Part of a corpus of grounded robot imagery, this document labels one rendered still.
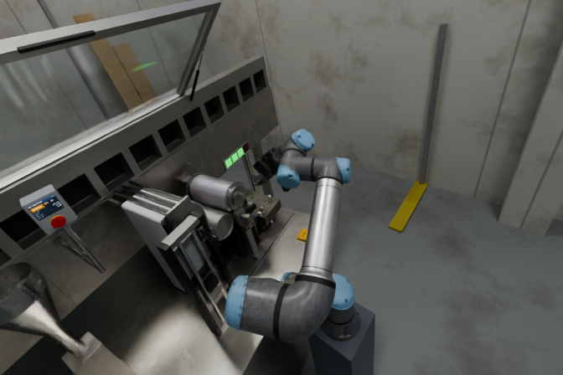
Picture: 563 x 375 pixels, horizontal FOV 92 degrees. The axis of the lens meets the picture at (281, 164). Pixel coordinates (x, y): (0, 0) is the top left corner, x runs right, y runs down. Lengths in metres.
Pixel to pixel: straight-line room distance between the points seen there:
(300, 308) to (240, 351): 0.65
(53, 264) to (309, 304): 0.95
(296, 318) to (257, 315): 0.08
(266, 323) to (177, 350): 0.75
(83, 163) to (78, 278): 0.44
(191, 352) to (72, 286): 0.52
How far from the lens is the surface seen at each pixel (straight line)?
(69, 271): 1.34
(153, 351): 1.42
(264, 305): 0.66
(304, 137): 0.87
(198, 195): 1.37
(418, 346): 2.24
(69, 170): 1.22
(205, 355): 1.31
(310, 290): 0.65
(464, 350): 2.30
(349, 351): 1.21
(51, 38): 0.81
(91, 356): 1.21
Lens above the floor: 2.03
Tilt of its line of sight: 33 degrees down
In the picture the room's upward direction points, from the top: 12 degrees counter-clockwise
